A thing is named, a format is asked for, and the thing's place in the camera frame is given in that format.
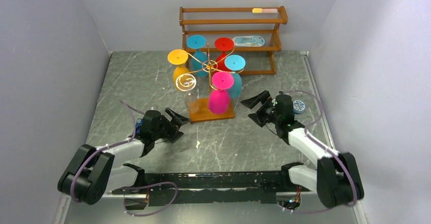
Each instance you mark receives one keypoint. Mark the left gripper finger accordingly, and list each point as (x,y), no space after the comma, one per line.
(175,137)
(176,118)

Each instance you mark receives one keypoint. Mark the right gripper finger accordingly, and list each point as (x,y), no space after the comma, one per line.
(253,101)
(257,119)

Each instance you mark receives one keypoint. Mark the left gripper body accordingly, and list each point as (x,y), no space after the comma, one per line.
(166,129)

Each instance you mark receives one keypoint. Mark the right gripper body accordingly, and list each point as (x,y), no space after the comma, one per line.
(264,109)

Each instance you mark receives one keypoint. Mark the clear wine glass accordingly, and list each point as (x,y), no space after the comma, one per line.
(186,83)

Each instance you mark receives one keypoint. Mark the magenta wine glass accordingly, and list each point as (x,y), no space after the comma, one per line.
(219,99)

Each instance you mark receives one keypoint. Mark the gold wire glass rack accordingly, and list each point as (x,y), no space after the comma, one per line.
(204,114)

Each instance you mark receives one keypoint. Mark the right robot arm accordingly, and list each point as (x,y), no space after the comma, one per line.
(335,179)

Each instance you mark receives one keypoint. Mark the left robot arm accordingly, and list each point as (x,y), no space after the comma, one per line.
(94,171)

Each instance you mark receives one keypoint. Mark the yellow wine glass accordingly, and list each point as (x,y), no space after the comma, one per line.
(178,58)

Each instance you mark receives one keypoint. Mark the blue wine glass right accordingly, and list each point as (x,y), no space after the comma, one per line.
(235,63)

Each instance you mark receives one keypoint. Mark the blue wine glass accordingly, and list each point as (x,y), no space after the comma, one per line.
(197,42)
(235,63)

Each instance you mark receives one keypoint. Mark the blue wine glass back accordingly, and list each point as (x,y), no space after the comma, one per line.
(197,42)

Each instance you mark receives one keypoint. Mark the red wine glass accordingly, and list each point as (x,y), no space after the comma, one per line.
(224,45)

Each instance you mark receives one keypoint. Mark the wooden shelf rack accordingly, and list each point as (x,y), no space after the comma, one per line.
(213,23)

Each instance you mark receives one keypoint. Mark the blue packaged item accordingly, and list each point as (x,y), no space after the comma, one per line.
(248,41)

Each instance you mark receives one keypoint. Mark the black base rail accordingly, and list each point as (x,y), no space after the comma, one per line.
(217,187)

